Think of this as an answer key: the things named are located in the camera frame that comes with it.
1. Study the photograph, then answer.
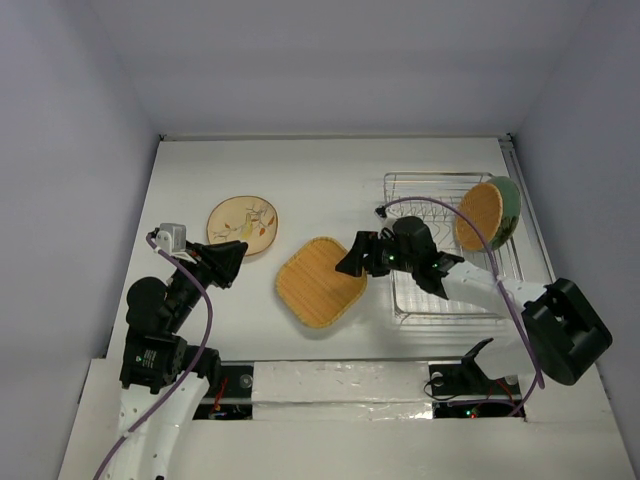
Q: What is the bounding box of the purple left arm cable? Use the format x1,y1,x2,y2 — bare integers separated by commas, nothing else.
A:
94,230,215,480

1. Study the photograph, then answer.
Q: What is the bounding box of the large orange woven plate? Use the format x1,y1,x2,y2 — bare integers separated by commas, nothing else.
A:
275,237,367,329

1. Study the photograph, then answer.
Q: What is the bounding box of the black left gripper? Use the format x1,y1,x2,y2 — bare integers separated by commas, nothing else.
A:
166,237,247,329

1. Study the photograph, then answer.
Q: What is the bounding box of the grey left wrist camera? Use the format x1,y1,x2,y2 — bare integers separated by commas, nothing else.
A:
152,223,189,260

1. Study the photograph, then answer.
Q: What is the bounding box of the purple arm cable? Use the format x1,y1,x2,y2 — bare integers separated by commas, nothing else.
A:
94,230,215,480
377,197,547,416

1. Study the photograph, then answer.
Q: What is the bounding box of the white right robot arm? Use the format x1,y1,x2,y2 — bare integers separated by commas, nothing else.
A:
335,216,613,392

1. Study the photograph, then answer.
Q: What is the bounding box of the beige leaf pattern plate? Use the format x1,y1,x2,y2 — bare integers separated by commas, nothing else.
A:
206,195,279,256

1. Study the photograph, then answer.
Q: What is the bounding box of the small orange woven plate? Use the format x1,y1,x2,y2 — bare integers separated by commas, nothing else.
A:
454,183,503,251

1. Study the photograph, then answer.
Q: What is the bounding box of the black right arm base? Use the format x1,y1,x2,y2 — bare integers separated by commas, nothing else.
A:
424,338,512,402

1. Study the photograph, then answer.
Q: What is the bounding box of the green flower pattern plate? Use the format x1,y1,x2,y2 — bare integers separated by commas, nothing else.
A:
488,176,522,250

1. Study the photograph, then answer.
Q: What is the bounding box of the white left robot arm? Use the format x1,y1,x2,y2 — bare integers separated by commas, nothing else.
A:
104,241,248,479

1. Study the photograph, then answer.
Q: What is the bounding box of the metal wire dish rack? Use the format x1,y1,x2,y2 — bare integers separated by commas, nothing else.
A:
383,172,522,329

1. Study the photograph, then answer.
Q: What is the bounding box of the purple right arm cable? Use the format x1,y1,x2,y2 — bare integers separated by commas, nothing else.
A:
377,197,547,416

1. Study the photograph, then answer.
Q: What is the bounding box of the white foam front panel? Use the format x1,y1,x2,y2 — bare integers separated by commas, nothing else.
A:
251,361,433,422

